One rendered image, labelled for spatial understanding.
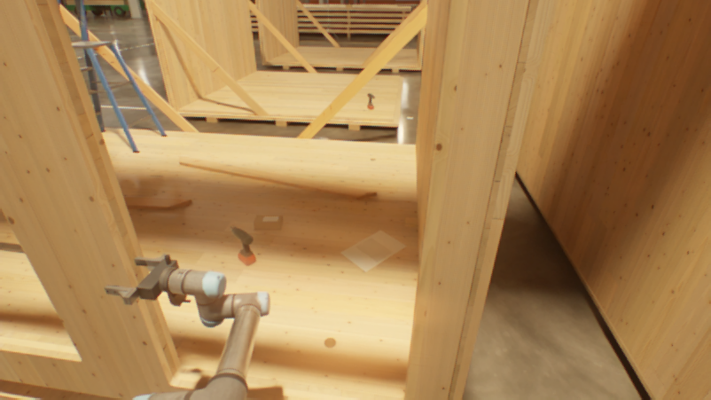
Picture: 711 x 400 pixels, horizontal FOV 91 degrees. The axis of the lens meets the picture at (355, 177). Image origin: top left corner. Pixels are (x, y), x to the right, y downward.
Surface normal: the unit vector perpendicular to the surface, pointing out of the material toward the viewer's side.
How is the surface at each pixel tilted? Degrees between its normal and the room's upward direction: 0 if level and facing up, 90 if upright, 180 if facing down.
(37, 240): 90
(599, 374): 0
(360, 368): 0
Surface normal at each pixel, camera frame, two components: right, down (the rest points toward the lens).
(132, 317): -0.14, 0.45
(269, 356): 0.00, -0.89
